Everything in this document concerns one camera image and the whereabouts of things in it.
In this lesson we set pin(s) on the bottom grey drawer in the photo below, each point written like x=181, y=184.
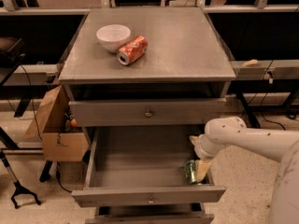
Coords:
x=188, y=213

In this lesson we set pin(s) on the orange soda can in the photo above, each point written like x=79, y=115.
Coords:
x=133, y=50

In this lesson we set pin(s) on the green soda can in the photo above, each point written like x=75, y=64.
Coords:
x=190, y=172

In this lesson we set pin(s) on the grey drawer cabinet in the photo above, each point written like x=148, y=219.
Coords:
x=184, y=59

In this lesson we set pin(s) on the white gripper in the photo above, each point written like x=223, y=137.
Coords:
x=202, y=147

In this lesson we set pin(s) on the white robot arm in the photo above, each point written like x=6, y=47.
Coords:
x=276, y=145

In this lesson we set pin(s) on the black tripod stand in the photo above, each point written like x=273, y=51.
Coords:
x=19, y=188

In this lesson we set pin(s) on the top grey drawer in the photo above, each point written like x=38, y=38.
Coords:
x=146, y=112

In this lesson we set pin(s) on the open cardboard box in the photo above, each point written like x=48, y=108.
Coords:
x=58, y=142

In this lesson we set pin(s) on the yellow foam scrap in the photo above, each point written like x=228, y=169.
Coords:
x=250, y=63

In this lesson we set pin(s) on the grey drawer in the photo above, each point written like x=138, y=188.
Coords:
x=146, y=112
x=188, y=213
x=142, y=165

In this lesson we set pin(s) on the white ceramic bowl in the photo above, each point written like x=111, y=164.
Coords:
x=112, y=37

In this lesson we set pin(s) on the middle grey drawer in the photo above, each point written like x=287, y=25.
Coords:
x=142, y=165

